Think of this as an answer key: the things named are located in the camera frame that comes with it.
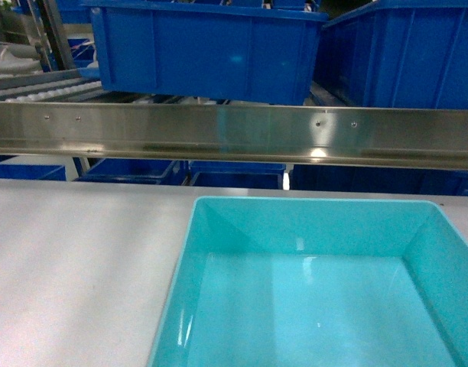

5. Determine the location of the teal plastic bin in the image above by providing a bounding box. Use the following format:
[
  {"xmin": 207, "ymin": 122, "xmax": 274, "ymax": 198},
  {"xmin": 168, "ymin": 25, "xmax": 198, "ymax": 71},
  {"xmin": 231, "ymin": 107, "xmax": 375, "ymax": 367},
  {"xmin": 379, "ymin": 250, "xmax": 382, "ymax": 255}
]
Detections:
[{"xmin": 148, "ymin": 196, "xmax": 468, "ymax": 366}]

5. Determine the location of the stainless right shelf rack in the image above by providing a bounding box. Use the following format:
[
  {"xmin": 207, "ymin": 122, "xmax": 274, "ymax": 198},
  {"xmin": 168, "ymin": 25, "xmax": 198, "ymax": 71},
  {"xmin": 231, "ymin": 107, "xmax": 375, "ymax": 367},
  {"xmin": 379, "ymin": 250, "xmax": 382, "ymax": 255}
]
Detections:
[{"xmin": 0, "ymin": 0, "xmax": 468, "ymax": 171}]

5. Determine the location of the blue bin on right shelf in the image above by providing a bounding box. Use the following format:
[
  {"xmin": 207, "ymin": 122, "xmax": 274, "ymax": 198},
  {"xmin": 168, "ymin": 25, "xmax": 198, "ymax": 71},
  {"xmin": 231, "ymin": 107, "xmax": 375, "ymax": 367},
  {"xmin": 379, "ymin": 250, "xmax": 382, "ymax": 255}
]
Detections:
[{"xmin": 83, "ymin": 1, "xmax": 328, "ymax": 106}]

